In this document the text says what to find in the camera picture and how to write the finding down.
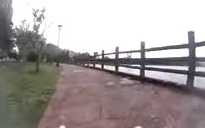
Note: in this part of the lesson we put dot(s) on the street lamp post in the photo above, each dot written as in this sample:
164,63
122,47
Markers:
59,38

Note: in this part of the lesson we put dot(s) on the grass strip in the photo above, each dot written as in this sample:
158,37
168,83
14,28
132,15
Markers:
30,86

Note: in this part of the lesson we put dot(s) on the wooden rail fence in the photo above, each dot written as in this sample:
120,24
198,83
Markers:
191,50

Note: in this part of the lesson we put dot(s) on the red paved path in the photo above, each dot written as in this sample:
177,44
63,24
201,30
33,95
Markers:
100,100

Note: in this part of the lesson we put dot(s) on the tall building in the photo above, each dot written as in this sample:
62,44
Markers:
0,20

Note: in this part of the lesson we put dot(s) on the robot's own part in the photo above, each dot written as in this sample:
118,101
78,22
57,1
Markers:
62,126
138,127

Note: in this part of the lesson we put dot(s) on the slim young tree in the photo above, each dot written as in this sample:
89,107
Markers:
38,58

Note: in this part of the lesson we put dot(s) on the water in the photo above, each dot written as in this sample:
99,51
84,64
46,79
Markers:
170,77

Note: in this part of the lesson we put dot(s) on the row of trees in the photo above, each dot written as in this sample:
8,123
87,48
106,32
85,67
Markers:
53,53

